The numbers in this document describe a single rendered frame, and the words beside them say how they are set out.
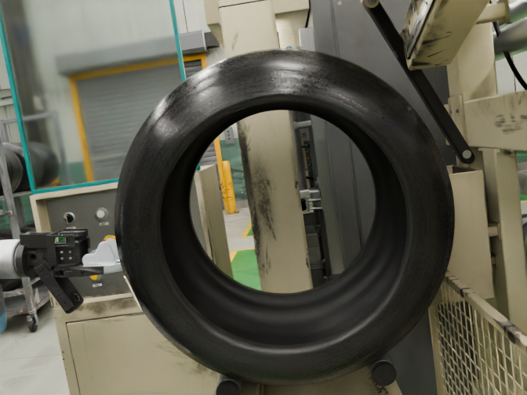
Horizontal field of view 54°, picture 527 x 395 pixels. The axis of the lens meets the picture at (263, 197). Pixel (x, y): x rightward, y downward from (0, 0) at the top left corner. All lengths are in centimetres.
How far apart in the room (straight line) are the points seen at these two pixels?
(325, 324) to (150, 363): 80
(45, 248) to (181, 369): 86
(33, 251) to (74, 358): 85
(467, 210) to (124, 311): 110
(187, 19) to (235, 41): 951
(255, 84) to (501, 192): 68
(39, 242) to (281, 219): 55
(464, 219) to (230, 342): 63
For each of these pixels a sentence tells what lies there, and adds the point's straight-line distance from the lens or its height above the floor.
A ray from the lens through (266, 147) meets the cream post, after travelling 125.
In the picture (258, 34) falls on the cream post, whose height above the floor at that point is 158.
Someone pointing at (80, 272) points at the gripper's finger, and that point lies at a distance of 102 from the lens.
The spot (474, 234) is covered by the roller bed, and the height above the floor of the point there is 105.
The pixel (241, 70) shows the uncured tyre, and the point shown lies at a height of 145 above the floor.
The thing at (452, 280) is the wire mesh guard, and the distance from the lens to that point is 114.
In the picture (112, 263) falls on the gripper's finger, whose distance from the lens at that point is 102.
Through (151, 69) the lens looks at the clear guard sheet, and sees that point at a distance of 169.
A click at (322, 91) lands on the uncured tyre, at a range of 84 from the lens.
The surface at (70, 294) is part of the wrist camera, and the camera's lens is 109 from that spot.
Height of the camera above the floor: 134
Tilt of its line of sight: 7 degrees down
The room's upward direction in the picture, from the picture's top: 8 degrees counter-clockwise
